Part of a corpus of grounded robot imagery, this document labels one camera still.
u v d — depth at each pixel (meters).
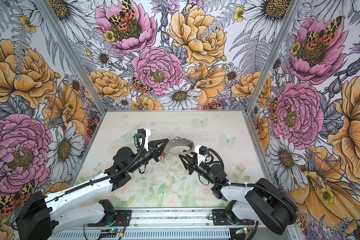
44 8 0.71
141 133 0.61
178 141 0.68
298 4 0.71
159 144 0.65
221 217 0.74
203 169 0.69
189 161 0.69
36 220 0.39
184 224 0.74
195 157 0.68
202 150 0.65
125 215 0.75
